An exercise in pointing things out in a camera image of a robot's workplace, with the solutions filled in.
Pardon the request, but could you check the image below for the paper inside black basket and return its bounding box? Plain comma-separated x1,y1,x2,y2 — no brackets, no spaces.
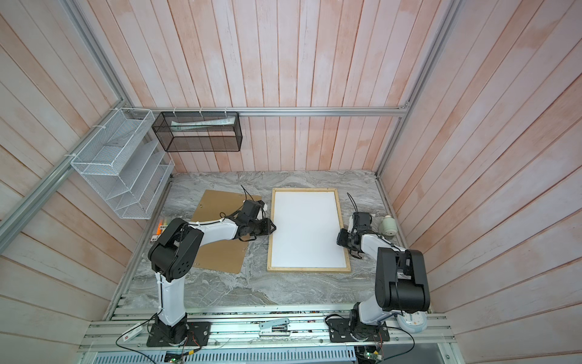
171,117,236,132

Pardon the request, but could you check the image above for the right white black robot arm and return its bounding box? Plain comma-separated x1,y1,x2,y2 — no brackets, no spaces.
336,212,430,341

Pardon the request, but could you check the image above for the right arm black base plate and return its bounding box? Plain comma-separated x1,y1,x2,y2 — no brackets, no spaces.
324,314,390,344

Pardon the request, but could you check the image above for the pack of coloured highlighters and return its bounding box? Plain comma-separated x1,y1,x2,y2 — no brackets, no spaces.
151,218,171,242

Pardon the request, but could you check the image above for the brown cardboard backing board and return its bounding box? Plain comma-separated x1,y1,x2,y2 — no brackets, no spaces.
191,190,262,274

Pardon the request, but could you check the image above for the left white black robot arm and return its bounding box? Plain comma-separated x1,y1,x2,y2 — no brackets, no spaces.
148,200,277,346

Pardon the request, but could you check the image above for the white round clock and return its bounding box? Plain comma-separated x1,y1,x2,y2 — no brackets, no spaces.
396,312,428,335

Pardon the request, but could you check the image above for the black wire mesh basket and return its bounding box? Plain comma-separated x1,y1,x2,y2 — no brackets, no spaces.
152,111,243,153

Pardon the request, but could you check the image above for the autumn forest photo print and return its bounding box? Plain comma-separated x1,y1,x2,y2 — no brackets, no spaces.
271,190,347,269

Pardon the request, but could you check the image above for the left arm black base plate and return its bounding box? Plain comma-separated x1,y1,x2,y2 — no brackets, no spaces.
146,322,212,347

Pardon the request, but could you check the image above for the white wire mesh shelf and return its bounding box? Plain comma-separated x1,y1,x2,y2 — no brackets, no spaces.
71,109,174,220

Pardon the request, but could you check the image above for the light wooden picture frame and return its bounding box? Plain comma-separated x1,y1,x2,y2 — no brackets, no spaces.
267,187,353,274

